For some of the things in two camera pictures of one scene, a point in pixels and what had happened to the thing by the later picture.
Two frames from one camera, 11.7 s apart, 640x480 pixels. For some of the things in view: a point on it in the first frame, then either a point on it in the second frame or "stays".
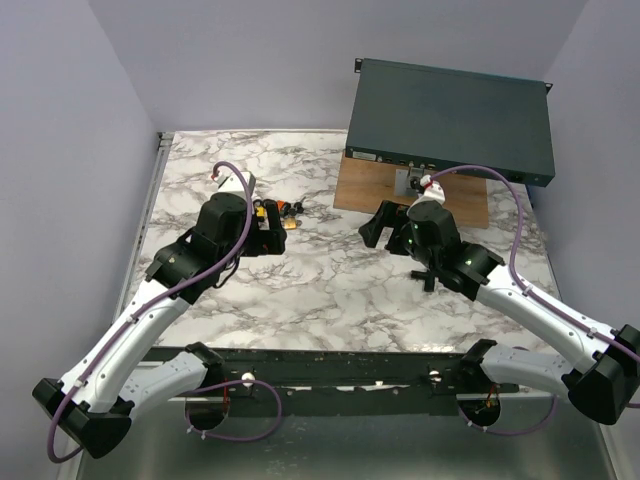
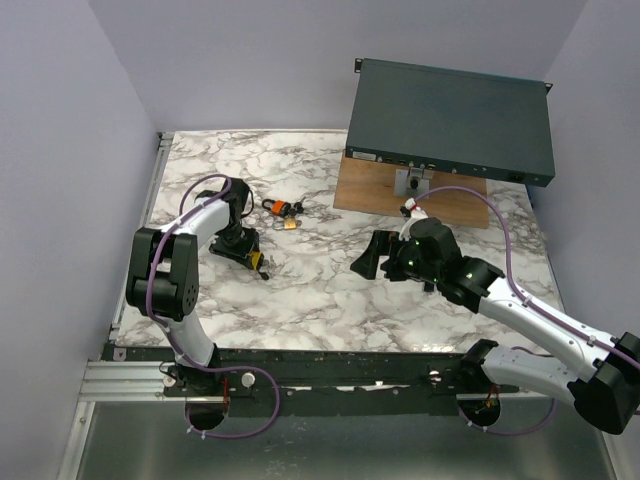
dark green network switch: [441, 119] stays
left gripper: [267, 242] to [251, 243]
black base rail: [343, 382] stays
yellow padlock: [260, 209] to [255, 256]
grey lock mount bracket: [407, 181] stays
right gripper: [386, 216] to [384, 242]
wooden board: [360, 182] stays
